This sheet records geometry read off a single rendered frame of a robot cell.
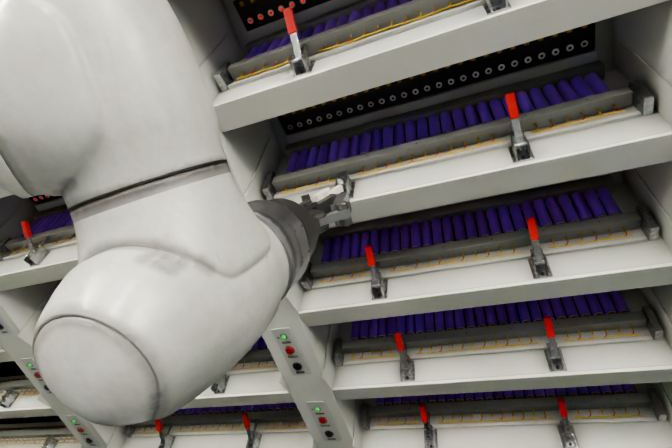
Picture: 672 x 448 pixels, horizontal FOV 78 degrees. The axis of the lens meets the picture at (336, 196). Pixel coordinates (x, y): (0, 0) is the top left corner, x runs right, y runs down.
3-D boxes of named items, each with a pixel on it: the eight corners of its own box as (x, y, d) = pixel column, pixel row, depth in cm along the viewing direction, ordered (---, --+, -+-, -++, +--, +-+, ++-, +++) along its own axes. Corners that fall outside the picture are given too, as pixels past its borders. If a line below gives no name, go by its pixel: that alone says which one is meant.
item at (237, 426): (328, 462, 98) (304, 439, 90) (127, 463, 116) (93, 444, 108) (337, 378, 113) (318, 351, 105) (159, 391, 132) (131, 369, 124)
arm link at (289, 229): (303, 308, 34) (325, 280, 39) (273, 200, 32) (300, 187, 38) (209, 320, 36) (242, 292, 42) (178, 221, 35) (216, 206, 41)
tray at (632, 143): (675, 160, 54) (685, 97, 49) (268, 239, 73) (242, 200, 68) (615, 90, 70) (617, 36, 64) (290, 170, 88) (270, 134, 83)
